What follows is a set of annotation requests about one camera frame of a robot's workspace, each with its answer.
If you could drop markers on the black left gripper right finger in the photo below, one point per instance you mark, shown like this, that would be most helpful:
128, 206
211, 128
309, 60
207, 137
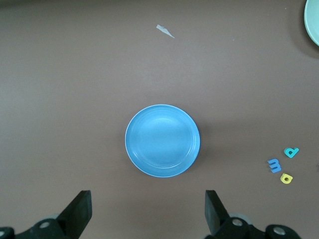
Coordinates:
219, 221

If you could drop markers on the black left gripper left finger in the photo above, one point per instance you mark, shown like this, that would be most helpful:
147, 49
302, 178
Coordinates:
74, 219

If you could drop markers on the blue foam letter m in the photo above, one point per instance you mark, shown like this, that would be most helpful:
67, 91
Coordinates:
274, 165

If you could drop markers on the yellow letter D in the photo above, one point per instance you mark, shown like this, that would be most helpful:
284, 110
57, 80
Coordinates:
286, 178

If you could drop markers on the teal foam letter p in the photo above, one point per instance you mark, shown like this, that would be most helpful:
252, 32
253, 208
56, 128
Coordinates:
290, 152

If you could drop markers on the blue plate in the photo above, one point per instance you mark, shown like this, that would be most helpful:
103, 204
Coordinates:
162, 140

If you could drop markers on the brown table cover sheet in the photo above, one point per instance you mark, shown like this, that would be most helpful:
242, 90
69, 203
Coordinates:
74, 87

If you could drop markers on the white paper scrap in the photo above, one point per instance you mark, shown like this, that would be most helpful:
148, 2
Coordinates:
164, 30

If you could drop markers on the pale green plate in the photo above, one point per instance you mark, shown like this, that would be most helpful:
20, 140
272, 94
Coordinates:
314, 22

